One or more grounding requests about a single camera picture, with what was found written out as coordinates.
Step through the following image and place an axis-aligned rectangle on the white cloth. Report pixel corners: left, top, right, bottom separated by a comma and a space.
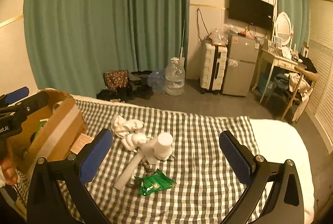
111, 115, 156, 152

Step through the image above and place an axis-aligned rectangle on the green snack packet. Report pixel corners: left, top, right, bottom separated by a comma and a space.
134, 169, 177, 196

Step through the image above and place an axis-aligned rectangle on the small white cap bottle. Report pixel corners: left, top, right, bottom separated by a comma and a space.
154, 133, 173, 161

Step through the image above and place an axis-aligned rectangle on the white tape roll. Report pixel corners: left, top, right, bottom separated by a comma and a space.
52, 100, 63, 113

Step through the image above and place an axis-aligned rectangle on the person's left hand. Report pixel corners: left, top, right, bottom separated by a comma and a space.
1, 156, 18, 185

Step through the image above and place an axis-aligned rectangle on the brown cardboard box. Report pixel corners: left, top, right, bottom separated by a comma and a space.
9, 89, 87, 178

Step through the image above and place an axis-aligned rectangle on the green checkered cloth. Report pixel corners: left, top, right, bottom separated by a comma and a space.
15, 98, 269, 224

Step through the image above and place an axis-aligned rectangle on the brown patterned bag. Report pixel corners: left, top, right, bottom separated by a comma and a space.
103, 70, 129, 91

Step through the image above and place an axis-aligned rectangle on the large green curtain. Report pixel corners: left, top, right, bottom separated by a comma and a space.
23, 0, 190, 97

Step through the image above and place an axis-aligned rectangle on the black clothes pile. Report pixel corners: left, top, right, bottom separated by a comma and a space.
97, 73, 154, 103

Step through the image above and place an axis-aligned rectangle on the wooden chair with clothes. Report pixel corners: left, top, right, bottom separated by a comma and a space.
265, 66, 319, 123

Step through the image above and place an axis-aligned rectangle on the crushed blue water jug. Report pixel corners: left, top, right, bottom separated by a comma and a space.
147, 69, 165, 94

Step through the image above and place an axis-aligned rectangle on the white dressing table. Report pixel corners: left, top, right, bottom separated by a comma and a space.
251, 47, 306, 103

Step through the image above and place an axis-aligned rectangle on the large clear water jug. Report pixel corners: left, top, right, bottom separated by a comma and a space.
165, 57, 185, 96

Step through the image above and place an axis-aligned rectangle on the silver mini fridge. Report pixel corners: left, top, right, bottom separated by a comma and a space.
222, 34, 260, 96

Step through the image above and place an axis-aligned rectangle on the white hard suitcase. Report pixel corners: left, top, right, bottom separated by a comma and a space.
200, 43, 227, 95

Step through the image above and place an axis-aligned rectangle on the oval white vanity mirror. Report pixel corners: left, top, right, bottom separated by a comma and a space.
273, 12, 293, 47

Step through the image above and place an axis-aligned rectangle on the black wall television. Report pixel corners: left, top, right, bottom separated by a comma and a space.
228, 0, 274, 31

